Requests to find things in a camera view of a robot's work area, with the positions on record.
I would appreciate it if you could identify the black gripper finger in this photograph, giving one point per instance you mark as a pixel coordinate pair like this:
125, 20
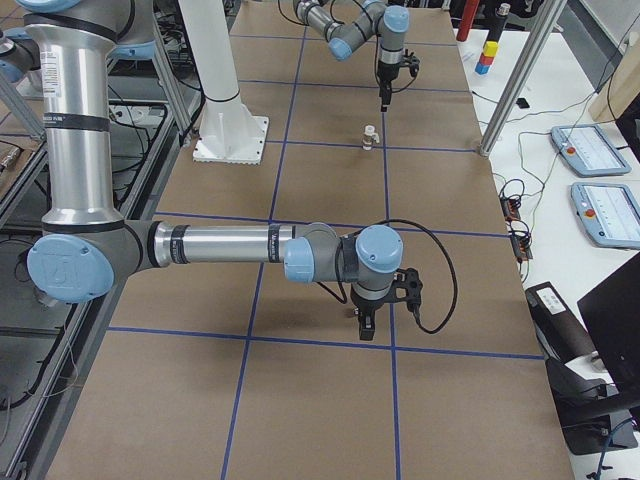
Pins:
371, 328
364, 326
384, 102

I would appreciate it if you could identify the white PPR pipe fitting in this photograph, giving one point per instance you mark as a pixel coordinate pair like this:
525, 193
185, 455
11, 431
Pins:
370, 137

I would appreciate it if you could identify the third robot arm at side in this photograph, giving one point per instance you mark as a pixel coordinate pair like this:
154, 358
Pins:
19, 54

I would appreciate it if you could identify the stacked coloured toy blocks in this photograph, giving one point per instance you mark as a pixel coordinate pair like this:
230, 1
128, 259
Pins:
487, 57

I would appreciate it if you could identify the red cylinder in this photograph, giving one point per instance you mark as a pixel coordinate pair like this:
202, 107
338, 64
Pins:
467, 19

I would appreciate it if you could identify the black cylinder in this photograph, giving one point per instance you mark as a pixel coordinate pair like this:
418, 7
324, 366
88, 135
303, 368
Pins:
498, 22

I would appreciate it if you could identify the small black box on table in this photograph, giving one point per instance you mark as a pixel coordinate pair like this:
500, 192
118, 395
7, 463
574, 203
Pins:
522, 103

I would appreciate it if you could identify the orange circuit board lower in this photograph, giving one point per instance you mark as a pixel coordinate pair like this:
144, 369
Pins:
521, 245

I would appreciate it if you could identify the orange circuit board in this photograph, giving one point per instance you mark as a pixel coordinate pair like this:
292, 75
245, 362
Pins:
521, 245
510, 207

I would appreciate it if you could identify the orange circuit board upper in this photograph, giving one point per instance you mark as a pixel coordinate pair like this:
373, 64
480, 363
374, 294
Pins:
510, 207

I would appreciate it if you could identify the black device with label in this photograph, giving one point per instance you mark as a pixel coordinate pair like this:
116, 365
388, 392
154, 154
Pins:
564, 334

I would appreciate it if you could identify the upper blue teach pendant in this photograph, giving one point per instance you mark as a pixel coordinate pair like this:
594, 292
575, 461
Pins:
587, 150

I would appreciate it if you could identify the blue teach pendant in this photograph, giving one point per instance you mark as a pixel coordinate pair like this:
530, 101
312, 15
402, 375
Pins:
609, 214
587, 150

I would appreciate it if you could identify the black monitor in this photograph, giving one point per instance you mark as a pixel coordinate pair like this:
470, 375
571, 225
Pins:
611, 315

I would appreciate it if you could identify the lower blue teach pendant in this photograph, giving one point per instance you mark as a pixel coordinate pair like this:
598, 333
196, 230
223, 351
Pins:
609, 214

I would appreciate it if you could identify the white camera stand column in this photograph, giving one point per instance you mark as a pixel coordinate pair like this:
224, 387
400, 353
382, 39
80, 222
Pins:
228, 132

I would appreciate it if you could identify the aluminium frame post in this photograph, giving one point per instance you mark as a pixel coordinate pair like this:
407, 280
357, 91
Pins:
547, 17

